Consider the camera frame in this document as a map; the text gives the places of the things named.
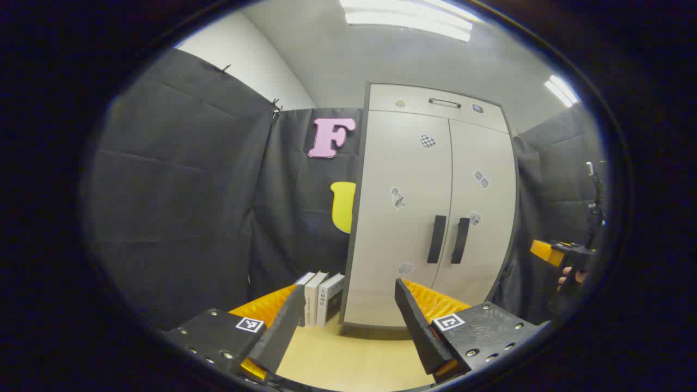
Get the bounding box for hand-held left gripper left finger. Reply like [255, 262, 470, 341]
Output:
[163, 283, 307, 382]

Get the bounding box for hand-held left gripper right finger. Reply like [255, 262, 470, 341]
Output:
[394, 278, 540, 384]

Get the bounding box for beige double-door shoe cabinet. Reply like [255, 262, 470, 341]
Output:
[339, 82, 519, 341]

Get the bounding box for beige cabinet door box sticker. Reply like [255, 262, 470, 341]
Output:
[433, 119, 517, 305]

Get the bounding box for beige cabinet door checkered sticker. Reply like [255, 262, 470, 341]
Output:
[343, 111, 453, 327]

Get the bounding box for white spine book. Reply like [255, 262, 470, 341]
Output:
[304, 271, 329, 327]

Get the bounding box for black tripod stand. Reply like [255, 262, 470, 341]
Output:
[585, 162, 606, 251]

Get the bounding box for white and black book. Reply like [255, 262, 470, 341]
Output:
[317, 273, 346, 326]

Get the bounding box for small ceiling light panel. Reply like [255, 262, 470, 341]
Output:
[545, 75, 579, 108]

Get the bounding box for black backdrop cloth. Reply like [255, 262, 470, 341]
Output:
[82, 48, 608, 333]

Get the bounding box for beige cabinet drawer black handle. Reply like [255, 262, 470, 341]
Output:
[368, 83, 510, 134]

